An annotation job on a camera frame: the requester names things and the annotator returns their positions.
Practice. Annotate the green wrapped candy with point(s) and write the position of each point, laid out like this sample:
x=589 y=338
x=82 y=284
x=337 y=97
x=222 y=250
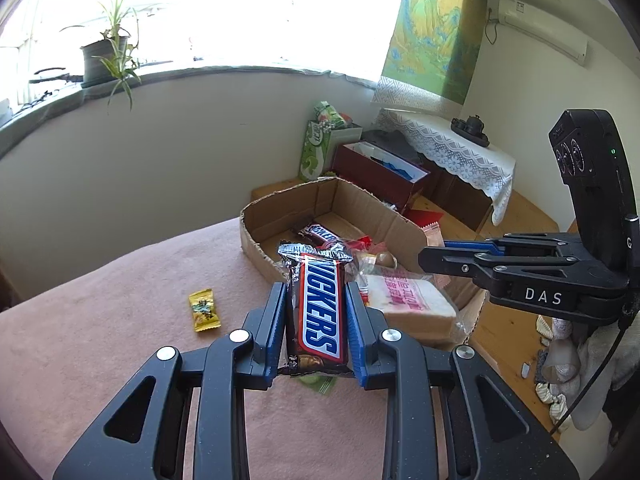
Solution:
x=317 y=385

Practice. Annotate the pink snack packet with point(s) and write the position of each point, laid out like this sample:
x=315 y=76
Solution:
x=432 y=235

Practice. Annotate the red envelope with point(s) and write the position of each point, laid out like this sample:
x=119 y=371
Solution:
x=425 y=217

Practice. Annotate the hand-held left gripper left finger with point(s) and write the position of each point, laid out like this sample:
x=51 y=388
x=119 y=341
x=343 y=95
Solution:
x=272 y=330

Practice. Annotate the green and white carton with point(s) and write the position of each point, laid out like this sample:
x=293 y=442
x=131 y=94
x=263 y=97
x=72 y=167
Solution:
x=315 y=152

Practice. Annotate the dark red gift box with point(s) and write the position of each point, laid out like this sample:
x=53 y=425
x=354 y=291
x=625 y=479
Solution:
x=380 y=180

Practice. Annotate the white air conditioner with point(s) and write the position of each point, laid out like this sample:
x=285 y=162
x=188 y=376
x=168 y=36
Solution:
x=545 y=25

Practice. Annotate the cardboard box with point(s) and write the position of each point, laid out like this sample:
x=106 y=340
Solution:
x=280 y=205

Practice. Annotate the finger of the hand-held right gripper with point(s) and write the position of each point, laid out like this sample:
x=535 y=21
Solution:
x=470 y=245
x=460 y=262

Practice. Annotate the table with lace cloth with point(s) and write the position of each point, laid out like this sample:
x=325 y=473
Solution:
x=460 y=157

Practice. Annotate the potted spider plant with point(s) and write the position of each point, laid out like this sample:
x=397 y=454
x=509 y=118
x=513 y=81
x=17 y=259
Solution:
x=112 y=55

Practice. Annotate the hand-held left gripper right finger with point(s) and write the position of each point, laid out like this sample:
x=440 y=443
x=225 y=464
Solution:
x=356 y=330

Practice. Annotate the yellow wrapped candy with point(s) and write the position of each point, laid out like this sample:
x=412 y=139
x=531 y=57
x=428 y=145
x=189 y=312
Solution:
x=204 y=310

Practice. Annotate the dark cloth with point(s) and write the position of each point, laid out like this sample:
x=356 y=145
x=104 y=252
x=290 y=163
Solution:
x=395 y=142

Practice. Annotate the dark tea set tray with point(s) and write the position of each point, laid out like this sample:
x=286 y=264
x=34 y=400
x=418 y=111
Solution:
x=472 y=127

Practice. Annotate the bread packet with pink print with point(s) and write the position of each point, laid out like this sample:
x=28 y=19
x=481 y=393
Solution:
x=410 y=295

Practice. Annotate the green landscape wall scroll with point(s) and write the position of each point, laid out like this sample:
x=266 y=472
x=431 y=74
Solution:
x=430 y=30

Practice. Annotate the wooden cabinet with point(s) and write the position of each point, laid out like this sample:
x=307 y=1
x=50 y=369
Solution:
x=465 y=197

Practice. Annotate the brown chocolate bar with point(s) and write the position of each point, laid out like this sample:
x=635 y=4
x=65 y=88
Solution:
x=320 y=232
x=317 y=310

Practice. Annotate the green snack packet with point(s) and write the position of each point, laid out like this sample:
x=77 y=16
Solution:
x=327 y=112

